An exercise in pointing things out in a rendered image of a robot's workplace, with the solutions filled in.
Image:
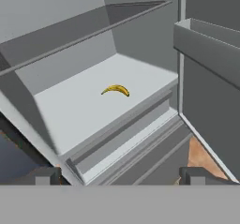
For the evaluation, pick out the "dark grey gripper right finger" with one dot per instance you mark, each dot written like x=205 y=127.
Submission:
x=195 y=173

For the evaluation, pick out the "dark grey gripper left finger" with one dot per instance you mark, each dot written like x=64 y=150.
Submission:
x=47 y=174

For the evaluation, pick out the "grey fridge drawer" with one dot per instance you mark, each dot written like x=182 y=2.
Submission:
x=122 y=134

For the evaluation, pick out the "grey fridge door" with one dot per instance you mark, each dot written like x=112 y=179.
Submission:
x=212 y=87

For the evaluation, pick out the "grey fridge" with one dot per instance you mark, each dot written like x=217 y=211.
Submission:
x=78 y=77

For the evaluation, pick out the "yellow banana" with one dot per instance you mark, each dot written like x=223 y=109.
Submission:
x=117 y=89

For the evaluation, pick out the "grey fridge door bin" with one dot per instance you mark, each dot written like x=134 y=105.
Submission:
x=207 y=48

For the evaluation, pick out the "grey glass fridge shelf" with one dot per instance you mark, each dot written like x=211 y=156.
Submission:
x=72 y=37

